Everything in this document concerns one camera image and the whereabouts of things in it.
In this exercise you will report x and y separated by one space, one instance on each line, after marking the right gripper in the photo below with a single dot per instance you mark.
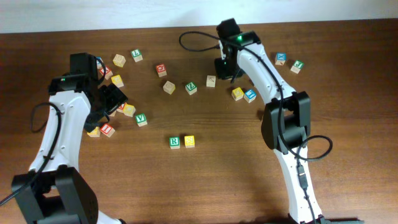
222 72

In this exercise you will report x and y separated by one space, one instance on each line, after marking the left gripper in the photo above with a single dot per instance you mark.
115 97

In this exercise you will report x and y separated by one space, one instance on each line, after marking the yellow S block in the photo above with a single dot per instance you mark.
189 141

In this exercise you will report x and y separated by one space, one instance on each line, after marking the green R block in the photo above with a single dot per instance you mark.
174 142

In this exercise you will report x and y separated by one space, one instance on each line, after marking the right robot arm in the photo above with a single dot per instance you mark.
285 124

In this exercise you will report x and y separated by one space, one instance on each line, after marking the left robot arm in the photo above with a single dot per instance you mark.
53 191

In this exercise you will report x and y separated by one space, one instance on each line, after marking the blue block far left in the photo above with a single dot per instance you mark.
99 63

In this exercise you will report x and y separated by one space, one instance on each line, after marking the red A block upper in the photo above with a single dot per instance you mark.
106 72

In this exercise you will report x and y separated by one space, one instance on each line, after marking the red a block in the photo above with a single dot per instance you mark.
121 108
106 72

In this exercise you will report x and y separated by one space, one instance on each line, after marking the yellow block near A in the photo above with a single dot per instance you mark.
117 81

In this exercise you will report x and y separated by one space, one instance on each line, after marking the plain wood block top left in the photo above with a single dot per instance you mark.
119 60

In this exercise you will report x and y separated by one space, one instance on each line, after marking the plain wood block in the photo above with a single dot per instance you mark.
119 60
169 87

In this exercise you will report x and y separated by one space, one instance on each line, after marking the white picture block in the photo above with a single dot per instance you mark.
211 81

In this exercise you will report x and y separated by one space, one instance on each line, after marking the red A block lower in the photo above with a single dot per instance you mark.
121 108

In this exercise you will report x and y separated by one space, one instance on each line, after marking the blue X block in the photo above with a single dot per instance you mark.
280 58

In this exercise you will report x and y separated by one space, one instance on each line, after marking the yellow block beside blue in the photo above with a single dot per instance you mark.
237 93

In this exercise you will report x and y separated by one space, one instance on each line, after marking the yellow block beside A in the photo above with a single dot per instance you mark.
129 110

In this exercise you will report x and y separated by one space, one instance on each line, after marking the yellow block bottom left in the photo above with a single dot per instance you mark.
94 133

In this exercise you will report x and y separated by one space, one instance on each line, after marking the red I block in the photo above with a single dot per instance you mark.
107 130

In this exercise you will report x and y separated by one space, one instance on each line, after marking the green L block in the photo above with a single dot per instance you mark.
137 55

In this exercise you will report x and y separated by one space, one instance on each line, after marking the blue picture block right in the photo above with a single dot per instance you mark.
250 95

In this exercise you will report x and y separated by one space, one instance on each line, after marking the green Z block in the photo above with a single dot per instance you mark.
191 88

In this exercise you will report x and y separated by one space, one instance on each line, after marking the green V block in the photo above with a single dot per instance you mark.
141 119

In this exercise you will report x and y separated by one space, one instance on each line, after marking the green J block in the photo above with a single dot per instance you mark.
297 66

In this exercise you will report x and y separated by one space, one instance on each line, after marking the red picture block centre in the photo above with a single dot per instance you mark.
161 70

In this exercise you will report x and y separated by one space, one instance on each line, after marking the plain wood block centre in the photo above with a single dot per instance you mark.
169 87

